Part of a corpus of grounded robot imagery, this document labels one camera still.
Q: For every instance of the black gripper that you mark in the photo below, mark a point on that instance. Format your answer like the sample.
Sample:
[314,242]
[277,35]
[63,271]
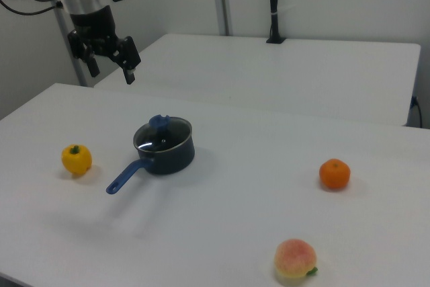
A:
[95,28]

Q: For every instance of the glass lid with blue knob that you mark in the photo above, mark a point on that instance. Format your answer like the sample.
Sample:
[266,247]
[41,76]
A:
[168,135]

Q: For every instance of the yellow bell pepper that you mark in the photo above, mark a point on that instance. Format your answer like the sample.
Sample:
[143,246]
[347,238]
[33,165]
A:
[76,159]

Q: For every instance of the dark blue saucepan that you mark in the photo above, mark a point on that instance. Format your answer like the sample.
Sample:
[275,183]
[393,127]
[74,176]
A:
[174,161]

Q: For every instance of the orange mandarin fruit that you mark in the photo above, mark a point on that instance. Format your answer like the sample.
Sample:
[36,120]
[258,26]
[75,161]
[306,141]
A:
[334,173]

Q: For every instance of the pink yellow peach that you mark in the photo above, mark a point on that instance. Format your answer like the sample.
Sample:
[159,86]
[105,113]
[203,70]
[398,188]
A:
[295,258]

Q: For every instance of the silver metal frame post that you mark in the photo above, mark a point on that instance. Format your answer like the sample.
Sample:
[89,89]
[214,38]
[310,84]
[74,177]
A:
[72,51]

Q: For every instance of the black camera pole with base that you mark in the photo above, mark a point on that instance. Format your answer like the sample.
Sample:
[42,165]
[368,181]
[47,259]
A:
[274,4]

